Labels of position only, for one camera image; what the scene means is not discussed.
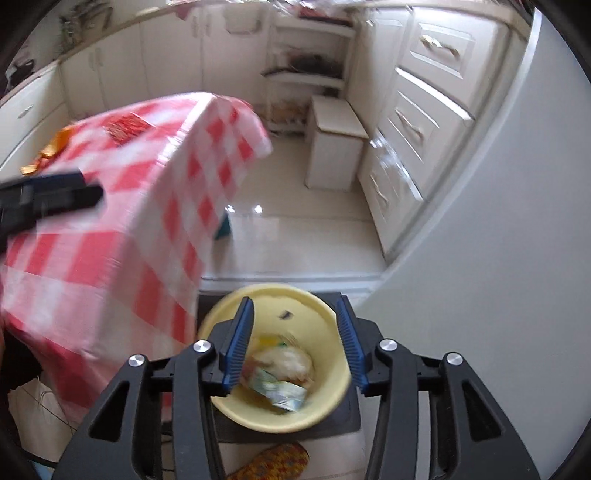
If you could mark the trash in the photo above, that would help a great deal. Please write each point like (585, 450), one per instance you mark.
(281, 392)

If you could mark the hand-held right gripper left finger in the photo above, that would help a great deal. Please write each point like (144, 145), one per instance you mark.
(238, 350)

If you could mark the white drawer cabinet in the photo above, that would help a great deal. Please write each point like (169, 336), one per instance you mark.
(429, 106)

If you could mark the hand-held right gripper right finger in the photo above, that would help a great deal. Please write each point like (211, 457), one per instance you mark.
(353, 350)

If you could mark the orange patterned slipper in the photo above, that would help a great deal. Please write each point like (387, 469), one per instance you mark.
(272, 464)

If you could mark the table with red checked tablecloth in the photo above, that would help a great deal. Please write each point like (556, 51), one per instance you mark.
(115, 230)

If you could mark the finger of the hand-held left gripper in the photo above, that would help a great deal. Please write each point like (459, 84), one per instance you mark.
(51, 180)
(69, 199)

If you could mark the teal object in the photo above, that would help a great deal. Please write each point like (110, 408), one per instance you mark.
(225, 230)

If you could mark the white shelf unit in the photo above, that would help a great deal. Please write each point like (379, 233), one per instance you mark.
(309, 83)

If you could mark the orange yellow wrapper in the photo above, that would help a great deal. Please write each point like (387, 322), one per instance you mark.
(53, 147)

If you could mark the dried plant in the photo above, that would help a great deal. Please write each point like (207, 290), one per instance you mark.
(74, 23)

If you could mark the white refrigerator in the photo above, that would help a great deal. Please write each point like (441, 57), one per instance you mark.
(508, 277)

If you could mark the white counter cabinets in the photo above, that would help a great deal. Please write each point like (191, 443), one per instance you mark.
(138, 69)

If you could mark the white tissue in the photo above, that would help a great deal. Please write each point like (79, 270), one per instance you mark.
(284, 360)

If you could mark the white bag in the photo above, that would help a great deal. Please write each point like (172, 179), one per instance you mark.
(41, 406)

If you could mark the red packet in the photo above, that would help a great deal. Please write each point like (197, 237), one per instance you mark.
(127, 129)

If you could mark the yellow plastic bowl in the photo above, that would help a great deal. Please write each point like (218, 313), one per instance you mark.
(318, 323)

